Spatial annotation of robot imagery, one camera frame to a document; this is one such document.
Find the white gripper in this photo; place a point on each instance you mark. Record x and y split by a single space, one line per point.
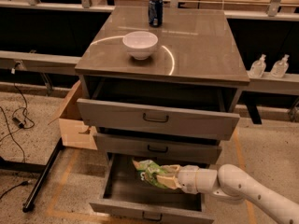
188 179

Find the green rice chip bag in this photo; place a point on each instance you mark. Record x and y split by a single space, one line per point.
149 170

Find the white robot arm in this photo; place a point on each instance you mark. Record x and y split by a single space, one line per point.
230 184

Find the grey middle drawer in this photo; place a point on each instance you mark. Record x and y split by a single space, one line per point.
157 149

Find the grey drawer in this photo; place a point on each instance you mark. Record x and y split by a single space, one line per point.
158 119
157 149
124 194

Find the grey bottom drawer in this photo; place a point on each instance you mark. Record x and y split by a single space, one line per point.
124 194

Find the grey top drawer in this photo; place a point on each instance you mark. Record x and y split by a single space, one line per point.
158 119

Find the grey drawer cabinet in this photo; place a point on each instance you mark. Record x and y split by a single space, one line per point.
196 66

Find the cardboard box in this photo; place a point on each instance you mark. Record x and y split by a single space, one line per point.
74 132

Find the black metal floor bar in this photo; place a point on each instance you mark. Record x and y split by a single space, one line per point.
41 169

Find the white ceramic bowl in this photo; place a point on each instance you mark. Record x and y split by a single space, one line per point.
140 44

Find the clear pump bottle left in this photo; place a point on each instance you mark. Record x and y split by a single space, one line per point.
258 67

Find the clear pump bottle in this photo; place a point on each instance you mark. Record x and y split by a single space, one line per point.
280 67
258 67

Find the clear pump bottle right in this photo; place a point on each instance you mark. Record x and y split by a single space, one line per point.
280 67

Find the blue soda can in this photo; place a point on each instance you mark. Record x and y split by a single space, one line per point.
155 12

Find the grey metal shelf rail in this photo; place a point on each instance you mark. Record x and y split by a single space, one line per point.
42 63

